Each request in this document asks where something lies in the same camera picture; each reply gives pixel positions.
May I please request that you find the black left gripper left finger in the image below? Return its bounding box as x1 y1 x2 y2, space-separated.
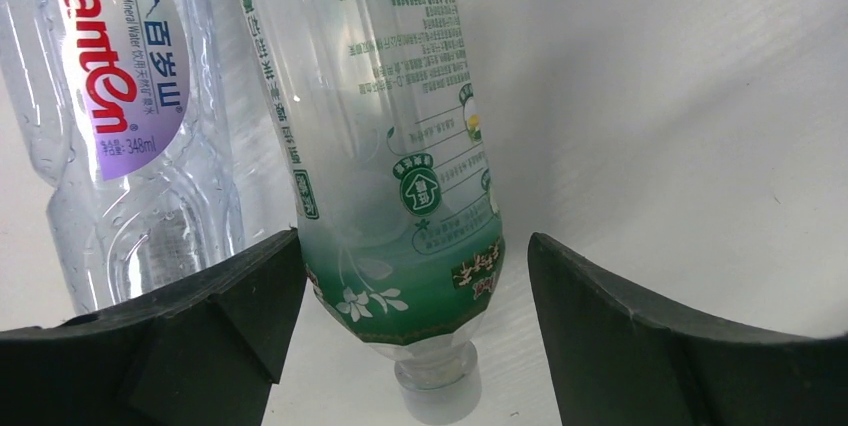
1 230 306 425

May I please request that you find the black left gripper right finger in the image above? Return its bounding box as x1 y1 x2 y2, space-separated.
527 233 847 425

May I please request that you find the green tinted bottle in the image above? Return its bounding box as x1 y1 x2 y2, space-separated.
239 0 506 425

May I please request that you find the pink blue label bottle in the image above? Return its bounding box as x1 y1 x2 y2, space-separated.
1 0 244 315

